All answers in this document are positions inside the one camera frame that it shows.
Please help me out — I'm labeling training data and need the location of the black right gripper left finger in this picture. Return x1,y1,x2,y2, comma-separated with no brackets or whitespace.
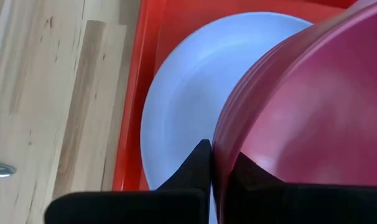
44,139,213,224

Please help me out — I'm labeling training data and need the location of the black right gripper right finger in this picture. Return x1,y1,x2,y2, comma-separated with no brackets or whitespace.
219,151,377,224

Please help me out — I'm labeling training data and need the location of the pink plastic bowl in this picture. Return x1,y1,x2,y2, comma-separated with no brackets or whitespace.
212,0,377,224

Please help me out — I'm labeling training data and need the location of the lavender plastic plate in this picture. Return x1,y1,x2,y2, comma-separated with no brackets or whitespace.
140,11,314,224

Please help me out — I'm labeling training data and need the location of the knife with yellow handle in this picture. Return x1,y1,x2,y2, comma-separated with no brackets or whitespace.
0,160,17,179

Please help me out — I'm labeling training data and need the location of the red plastic tray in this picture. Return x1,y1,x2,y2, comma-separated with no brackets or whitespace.
112,0,357,191

